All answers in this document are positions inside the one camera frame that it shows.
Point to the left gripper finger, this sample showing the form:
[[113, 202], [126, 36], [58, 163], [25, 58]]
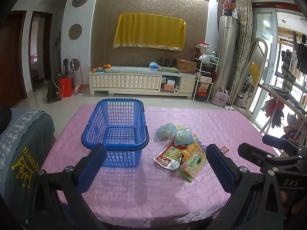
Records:
[[257, 156], [283, 144]]

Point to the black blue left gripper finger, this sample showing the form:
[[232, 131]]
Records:
[[255, 199], [56, 200]]

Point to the green cracker packet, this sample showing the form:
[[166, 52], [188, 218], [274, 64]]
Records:
[[193, 164]]

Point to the red silver snack pouch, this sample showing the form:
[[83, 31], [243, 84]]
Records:
[[169, 158]]

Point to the blue plastic basket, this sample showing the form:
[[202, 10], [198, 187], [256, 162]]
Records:
[[120, 126]]

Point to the brown coffee snack packet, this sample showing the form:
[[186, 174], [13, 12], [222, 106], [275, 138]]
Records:
[[224, 150]]

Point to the orange snack packet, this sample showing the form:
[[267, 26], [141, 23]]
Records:
[[186, 153]]

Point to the grey queen chair cover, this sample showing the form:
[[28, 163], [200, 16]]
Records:
[[25, 144]]

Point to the pink tote bag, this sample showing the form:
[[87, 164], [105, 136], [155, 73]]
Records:
[[220, 98]]

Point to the arched standing mirror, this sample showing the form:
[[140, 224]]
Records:
[[251, 76]]

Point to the light blue candy bag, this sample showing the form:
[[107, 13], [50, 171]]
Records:
[[165, 132], [182, 135]]

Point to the silver standing air conditioner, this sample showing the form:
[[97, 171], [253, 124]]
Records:
[[225, 52]]

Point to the pink satin tablecloth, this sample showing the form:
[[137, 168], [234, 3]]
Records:
[[149, 195]]

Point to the white metal shelf rack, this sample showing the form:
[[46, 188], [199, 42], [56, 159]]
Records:
[[207, 64]]

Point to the black bag on floor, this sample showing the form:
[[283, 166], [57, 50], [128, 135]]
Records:
[[53, 93]]

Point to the red bag on floor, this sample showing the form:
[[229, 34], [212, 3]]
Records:
[[66, 87]]

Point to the cardboard box on cabinet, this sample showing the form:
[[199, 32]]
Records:
[[185, 66]]

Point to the green folded cloth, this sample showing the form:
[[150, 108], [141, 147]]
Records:
[[168, 69]]

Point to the patterned curtain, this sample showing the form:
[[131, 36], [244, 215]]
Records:
[[245, 19]]

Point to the oranges on plate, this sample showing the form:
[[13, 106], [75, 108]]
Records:
[[101, 69]]

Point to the red flower pot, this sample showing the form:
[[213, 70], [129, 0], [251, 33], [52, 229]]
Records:
[[228, 7]]

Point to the blue tissue pack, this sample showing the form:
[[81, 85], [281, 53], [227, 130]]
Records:
[[153, 66]]

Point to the white TV cabinet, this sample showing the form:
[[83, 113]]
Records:
[[142, 81]]

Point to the yellow cloth cover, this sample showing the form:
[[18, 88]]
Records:
[[150, 31]]

